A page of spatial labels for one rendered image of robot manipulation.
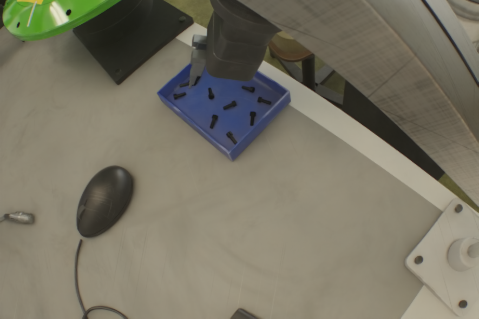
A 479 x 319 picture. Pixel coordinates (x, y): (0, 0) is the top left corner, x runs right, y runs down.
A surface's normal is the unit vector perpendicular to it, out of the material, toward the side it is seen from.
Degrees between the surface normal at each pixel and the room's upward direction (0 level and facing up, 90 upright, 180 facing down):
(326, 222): 0
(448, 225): 0
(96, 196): 20
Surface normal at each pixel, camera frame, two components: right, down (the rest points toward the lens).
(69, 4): -0.04, -0.07
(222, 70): 0.05, 0.88
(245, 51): 0.16, 0.68
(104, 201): 0.35, 0.02
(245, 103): -0.15, -0.45
